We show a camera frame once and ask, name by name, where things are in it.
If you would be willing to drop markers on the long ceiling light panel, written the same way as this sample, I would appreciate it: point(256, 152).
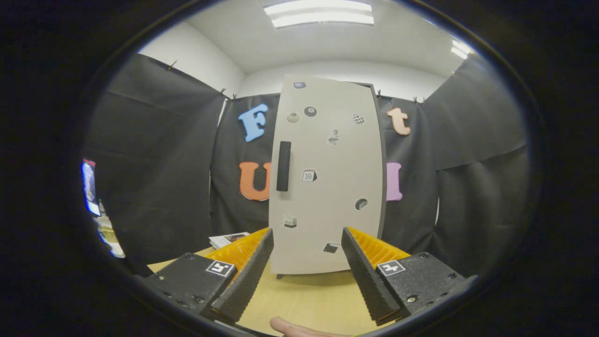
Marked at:
point(318, 11)

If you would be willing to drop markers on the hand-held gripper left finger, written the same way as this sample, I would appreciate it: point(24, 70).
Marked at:
point(248, 281)

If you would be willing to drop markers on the beige shoe cabinet door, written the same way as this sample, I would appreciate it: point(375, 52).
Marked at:
point(327, 196)

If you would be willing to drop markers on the small ceiling light panel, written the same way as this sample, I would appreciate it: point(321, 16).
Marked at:
point(461, 49)

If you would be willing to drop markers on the grey shoe cabinet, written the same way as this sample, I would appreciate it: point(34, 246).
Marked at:
point(384, 187)

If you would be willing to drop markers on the black backdrop cloth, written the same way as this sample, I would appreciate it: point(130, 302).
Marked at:
point(154, 164)

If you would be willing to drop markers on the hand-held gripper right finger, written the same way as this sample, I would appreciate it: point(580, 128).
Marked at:
point(367, 281)

